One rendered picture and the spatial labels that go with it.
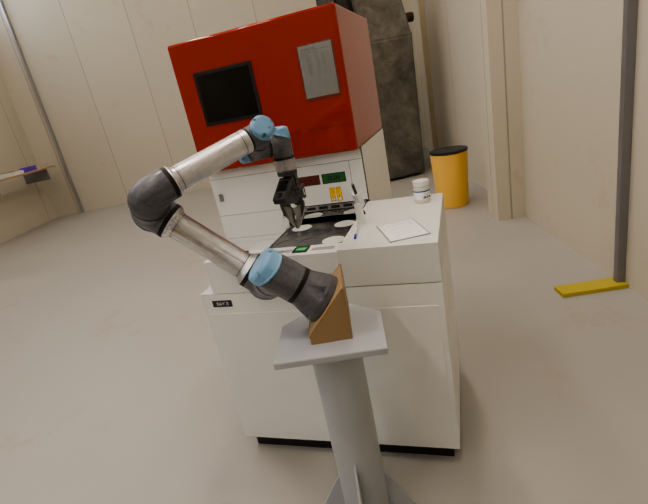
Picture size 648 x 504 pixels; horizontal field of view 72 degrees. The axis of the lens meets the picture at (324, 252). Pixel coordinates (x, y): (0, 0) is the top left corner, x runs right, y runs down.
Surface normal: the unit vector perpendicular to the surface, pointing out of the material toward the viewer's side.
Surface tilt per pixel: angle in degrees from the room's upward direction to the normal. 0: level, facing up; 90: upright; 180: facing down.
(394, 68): 92
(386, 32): 64
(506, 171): 90
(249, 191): 90
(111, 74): 90
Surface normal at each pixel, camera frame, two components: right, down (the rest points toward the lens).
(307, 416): -0.26, 0.38
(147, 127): -0.03, 0.35
